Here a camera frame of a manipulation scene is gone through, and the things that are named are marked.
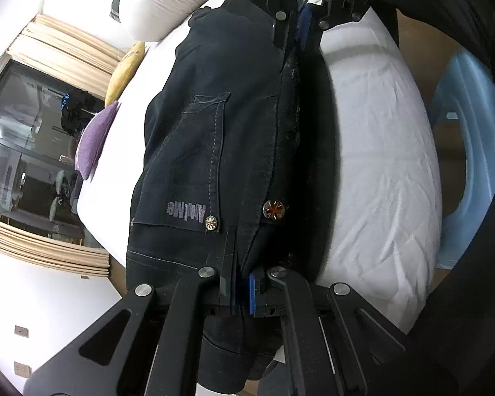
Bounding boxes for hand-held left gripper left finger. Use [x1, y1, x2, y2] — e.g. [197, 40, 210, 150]
[22, 226, 237, 396]

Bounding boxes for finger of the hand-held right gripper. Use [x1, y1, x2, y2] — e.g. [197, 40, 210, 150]
[299, 0, 392, 47]
[234, 0, 303, 49]

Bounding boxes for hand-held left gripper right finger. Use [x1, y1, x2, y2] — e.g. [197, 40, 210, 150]
[249, 266, 435, 396]

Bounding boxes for black denim pants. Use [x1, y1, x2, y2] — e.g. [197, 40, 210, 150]
[126, 0, 335, 388]

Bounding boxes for white rolled duvet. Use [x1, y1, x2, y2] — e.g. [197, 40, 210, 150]
[111, 0, 241, 45]

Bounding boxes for white bed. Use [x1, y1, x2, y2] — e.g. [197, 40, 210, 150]
[78, 0, 444, 335]

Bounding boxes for yellow pillow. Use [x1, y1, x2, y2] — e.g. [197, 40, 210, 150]
[104, 41, 146, 107]

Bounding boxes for purple pillow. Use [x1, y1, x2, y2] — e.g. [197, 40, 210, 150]
[74, 101, 121, 180]

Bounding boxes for light blue plastic stool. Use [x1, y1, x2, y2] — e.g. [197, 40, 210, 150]
[431, 47, 495, 271]

